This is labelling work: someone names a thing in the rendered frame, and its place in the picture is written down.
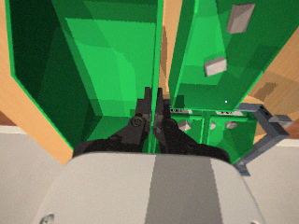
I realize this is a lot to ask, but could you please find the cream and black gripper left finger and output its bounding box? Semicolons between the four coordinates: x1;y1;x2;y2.
72;87;152;158

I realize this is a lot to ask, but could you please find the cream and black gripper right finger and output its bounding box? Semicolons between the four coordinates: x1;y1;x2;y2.
153;88;231;164

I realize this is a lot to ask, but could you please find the green bin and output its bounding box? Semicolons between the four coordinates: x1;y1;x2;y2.
5;0;164;153
168;0;299;112
151;107;205;154
202;111;257;164

